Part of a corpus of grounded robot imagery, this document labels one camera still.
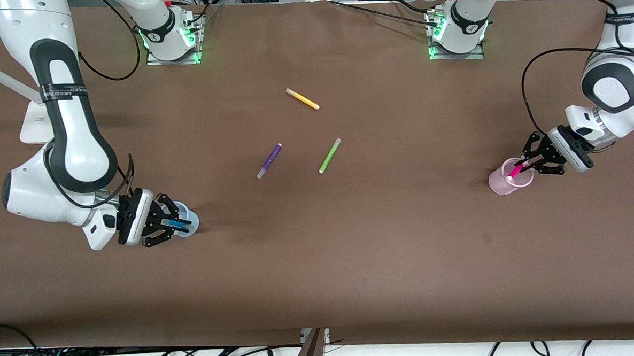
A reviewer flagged brown table cover sheet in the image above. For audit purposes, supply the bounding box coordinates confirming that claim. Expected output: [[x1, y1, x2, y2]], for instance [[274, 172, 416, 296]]
[[0, 0, 634, 356]]

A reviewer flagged yellow marker pen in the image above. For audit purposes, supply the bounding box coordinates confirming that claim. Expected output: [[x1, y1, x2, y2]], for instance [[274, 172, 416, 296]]
[[285, 87, 320, 112]]

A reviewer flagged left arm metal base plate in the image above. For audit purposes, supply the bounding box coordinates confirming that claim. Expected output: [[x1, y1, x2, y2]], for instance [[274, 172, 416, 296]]
[[424, 5, 486, 63]]

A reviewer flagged black cable on table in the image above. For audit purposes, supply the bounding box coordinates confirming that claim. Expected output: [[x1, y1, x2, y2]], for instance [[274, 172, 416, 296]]
[[331, 0, 439, 31]]

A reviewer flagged pink marker pen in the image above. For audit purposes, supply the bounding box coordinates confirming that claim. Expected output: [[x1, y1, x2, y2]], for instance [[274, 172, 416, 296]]
[[506, 161, 529, 182]]

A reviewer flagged purple marker pen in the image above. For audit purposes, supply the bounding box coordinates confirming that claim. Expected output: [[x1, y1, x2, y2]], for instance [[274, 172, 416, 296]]
[[254, 143, 284, 180]]

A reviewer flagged green marker pen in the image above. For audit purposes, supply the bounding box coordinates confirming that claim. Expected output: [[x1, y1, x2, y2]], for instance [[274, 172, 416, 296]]
[[317, 137, 344, 174]]

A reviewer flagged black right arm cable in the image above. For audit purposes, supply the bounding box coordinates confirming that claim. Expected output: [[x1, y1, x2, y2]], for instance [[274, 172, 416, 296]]
[[36, 0, 148, 211]]

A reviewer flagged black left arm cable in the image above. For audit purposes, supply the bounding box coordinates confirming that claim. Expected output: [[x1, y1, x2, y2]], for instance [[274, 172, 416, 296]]
[[517, 0, 634, 136]]

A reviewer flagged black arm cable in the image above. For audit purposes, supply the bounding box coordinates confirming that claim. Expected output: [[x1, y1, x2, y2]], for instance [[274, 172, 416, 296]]
[[517, 0, 634, 136], [36, 0, 148, 211]]

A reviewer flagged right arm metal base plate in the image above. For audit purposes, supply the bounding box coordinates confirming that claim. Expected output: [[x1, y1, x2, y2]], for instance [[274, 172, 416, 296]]
[[143, 12, 209, 67]]

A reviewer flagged translucent blue plastic cup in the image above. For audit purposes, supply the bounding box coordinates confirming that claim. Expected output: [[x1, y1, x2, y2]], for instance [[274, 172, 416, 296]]
[[171, 200, 201, 238]]

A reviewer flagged white metal bracket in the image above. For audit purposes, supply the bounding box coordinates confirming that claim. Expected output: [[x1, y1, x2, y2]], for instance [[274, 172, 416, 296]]
[[300, 327, 331, 346]]

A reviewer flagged translucent pink plastic cup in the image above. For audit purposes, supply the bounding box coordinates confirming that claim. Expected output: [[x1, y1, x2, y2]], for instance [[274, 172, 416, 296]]
[[488, 157, 536, 197]]

